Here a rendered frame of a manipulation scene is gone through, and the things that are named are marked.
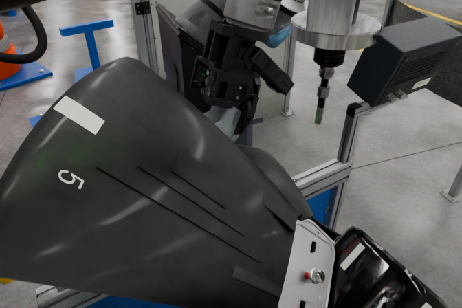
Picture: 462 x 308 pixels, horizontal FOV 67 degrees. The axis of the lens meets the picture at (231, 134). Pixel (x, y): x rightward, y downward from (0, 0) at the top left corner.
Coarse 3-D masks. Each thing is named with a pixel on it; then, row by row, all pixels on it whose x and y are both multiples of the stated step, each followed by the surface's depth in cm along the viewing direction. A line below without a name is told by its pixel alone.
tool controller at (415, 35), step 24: (408, 24) 97; (432, 24) 99; (384, 48) 90; (408, 48) 88; (432, 48) 92; (360, 72) 99; (384, 72) 92; (408, 72) 94; (432, 72) 103; (360, 96) 102; (384, 96) 98
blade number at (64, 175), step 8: (56, 160) 22; (64, 160) 22; (56, 168) 21; (64, 168) 22; (72, 168) 22; (80, 168) 23; (48, 176) 21; (56, 176) 21; (64, 176) 22; (72, 176) 22; (80, 176) 22; (88, 176) 23; (48, 184) 21; (56, 184) 21; (64, 184) 21; (72, 184) 22; (80, 184) 22; (88, 184) 22; (72, 192) 21; (80, 192) 22; (88, 192) 22
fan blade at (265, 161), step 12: (240, 144) 66; (252, 156) 61; (264, 156) 63; (264, 168) 58; (276, 168) 59; (276, 180) 55; (288, 180) 56; (288, 192) 52; (300, 192) 53; (300, 204) 50; (300, 216) 47; (312, 216) 48
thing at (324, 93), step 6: (324, 84) 31; (318, 90) 31; (324, 90) 31; (318, 96) 32; (324, 96) 31; (318, 102) 32; (324, 102) 32; (318, 108) 32; (318, 114) 33; (318, 120) 33
